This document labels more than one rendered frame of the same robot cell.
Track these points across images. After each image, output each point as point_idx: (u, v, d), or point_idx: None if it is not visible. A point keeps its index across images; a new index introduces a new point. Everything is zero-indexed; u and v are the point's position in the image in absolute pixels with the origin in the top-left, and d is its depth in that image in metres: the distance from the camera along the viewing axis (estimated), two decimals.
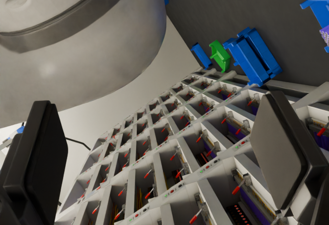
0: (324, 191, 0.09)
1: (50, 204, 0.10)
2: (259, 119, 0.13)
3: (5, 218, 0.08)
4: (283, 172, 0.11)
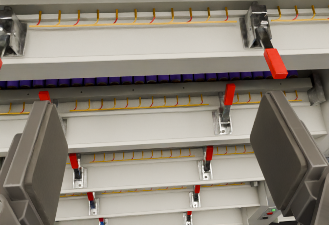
0: (324, 191, 0.09)
1: (50, 204, 0.10)
2: (259, 119, 0.13)
3: (5, 218, 0.08)
4: (283, 172, 0.11)
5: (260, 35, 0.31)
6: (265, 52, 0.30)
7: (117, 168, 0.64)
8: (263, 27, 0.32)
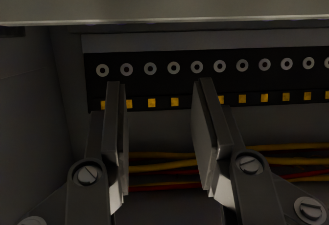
0: (235, 176, 0.09)
1: (127, 174, 0.12)
2: (193, 105, 0.13)
3: (100, 187, 0.09)
4: (204, 153, 0.11)
5: None
6: None
7: None
8: None
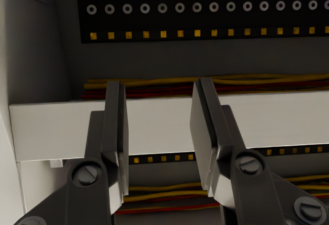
0: (235, 176, 0.09)
1: (127, 174, 0.12)
2: (193, 105, 0.13)
3: (100, 187, 0.09)
4: (204, 153, 0.11)
5: None
6: None
7: None
8: None
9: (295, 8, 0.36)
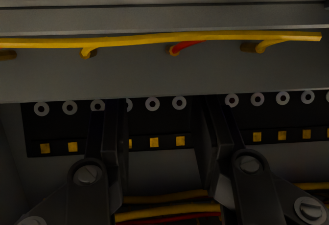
0: (235, 176, 0.09)
1: (127, 174, 0.12)
2: (193, 105, 0.13)
3: (100, 187, 0.09)
4: (204, 153, 0.11)
5: None
6: None
7: None
8: None
9: None
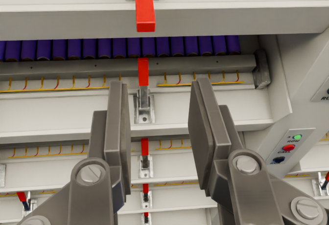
0: (232, 177, 0.09)
1: (129, 173, 0.12)
2: (191, 105, 0.13)
3: (103, 187, 0.09)
4: (201, 153, 0.11)
5: None
6: None
7: (42, 165, 0.55)
8: None
9: None
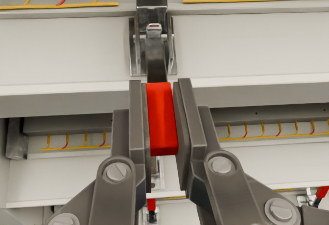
0: (209, 180, 0.09)
1: (150, 172, 0.12)
2: None
3: (127, 187, 0.09)
4: (180, 154, 0.11)
5: None
6: None
7: None
8: None
9: None
